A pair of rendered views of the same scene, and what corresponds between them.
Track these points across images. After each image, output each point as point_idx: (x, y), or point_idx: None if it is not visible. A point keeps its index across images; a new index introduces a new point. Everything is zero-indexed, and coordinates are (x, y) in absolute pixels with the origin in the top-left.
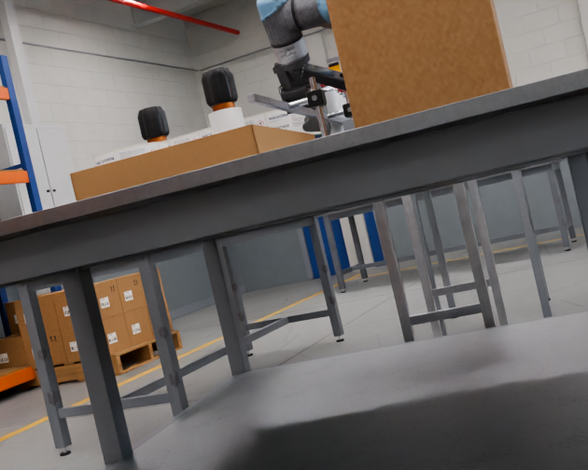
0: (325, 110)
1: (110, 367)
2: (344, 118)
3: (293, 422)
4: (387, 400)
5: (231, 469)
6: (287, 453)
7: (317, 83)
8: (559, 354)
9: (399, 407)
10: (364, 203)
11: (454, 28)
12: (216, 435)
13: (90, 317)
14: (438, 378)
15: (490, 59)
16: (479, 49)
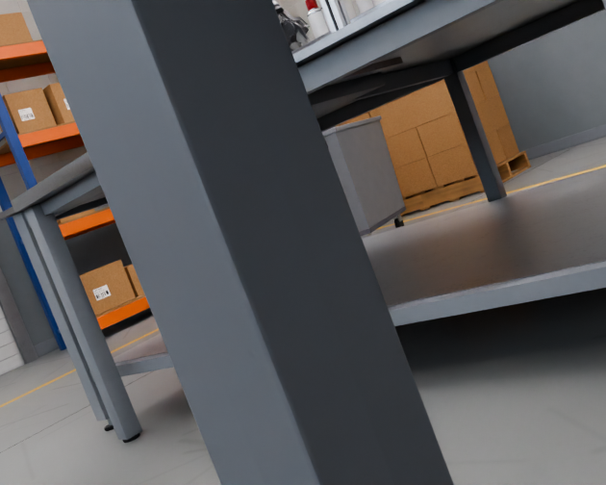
0: (300, 40)
1: (477, 141)
2: (309, 42)
3: (465, 226)
4: (454, 242)
5: (393, 243)
6: (391, 249)
7: (286, 26)
8: (448, 275)
9: (423, 252)
10: (337, 105)
11: None
12: (490, 210)
13: (455, 109)
14: (487, 241)
15: None
16: None
